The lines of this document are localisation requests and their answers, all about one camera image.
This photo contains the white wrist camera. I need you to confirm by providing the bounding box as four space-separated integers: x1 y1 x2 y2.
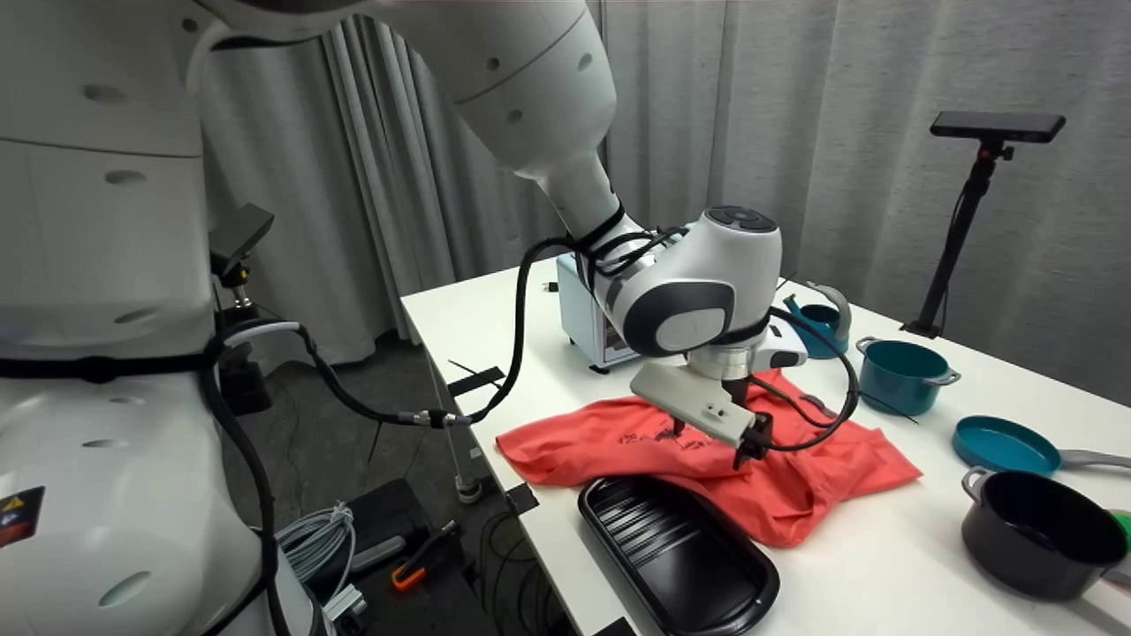
624 358 771 452

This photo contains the long black tape strip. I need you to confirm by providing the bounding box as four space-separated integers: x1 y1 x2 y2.
444 363 508 398

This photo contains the orange handled tool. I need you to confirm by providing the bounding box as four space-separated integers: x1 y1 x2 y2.
389 517 463 593

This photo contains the light blue toaster oven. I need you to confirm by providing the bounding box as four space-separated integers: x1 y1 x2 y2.
550 250 645 376

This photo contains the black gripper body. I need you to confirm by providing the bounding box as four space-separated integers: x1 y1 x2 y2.
716 370 762 416

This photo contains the black grill tray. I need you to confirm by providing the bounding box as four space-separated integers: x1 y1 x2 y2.
577 475 783 636

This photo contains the red cloth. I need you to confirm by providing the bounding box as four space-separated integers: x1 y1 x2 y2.
490 368 927 550

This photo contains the black tripod stand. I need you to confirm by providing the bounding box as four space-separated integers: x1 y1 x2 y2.
897 137 1017 343

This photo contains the black toy pot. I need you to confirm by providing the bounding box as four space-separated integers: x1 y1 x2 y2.
957 467 1131 603

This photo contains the teal toy frying pan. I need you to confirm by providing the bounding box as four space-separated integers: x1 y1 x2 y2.
951 412 1131 480

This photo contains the grey coiled cable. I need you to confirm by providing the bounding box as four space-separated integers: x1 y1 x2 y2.
275 501 365 629

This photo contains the teal toy kettle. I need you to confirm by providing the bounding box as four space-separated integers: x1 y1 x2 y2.
776 279 854 363

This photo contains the teal toy pot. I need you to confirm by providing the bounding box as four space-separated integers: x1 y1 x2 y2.
850 333 963 422

